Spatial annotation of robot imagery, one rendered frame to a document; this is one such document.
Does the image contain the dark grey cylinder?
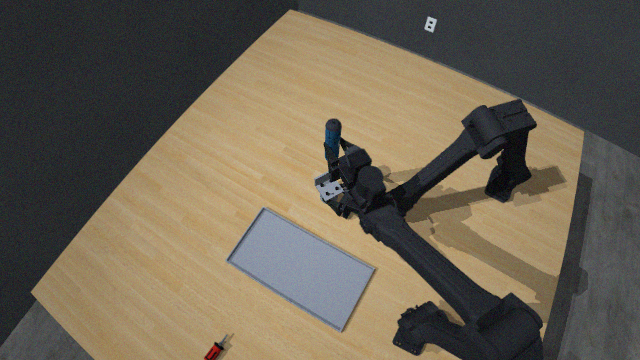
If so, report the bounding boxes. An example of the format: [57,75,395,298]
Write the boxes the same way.
[320,194,338,204]

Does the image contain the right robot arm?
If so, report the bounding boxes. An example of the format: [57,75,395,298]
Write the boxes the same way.
[385,99,537,217]

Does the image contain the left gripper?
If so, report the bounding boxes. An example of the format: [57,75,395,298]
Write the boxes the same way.
[324,138,356,191]

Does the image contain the blue electric screwdriver barrel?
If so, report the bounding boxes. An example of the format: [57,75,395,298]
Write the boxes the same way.
[325,119,342,158]

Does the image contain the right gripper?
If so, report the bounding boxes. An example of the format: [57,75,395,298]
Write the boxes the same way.
[322,183,351,219]

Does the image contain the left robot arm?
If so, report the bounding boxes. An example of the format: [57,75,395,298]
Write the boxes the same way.
[338,145,543,360]

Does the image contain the red screwdriver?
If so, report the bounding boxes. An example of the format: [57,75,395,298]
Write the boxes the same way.
[204,335,227,360]

